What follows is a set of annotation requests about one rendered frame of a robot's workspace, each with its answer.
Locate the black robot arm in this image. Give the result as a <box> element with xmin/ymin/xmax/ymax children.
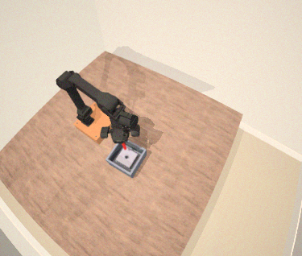
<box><xmin>56</xmin><ymin>71</ymin><xmax>139</xmax><ymax>144</ymax></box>

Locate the white square plate with hole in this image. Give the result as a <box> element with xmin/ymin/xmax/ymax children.
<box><xmin>116</xmin><ymin>148</ymin><xmax>139</xmax><ymax>169</ymax></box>

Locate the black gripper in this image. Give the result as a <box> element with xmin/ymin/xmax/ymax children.
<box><xmin>100</xmin><ymin>123</ymin><xmax>140</xmax><ymax>138</ymax></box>

